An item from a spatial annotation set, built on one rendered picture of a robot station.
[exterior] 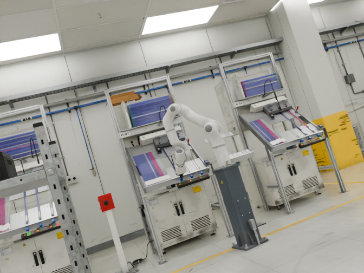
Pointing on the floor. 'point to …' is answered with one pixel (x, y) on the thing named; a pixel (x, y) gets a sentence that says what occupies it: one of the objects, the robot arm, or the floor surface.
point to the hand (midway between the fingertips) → (181, 176)
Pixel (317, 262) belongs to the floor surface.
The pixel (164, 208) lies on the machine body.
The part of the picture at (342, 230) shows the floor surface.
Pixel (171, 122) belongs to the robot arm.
